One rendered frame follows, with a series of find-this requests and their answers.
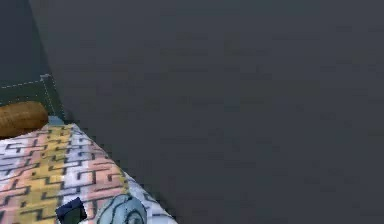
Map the dark blue square clock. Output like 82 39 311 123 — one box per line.
54 196 88 224

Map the bed with patterned quilt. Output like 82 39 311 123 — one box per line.
0 73 179 224

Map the pale blue round object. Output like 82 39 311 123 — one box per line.
95 194 148 224

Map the orange-brown pillow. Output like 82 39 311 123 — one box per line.
0 101 50 140

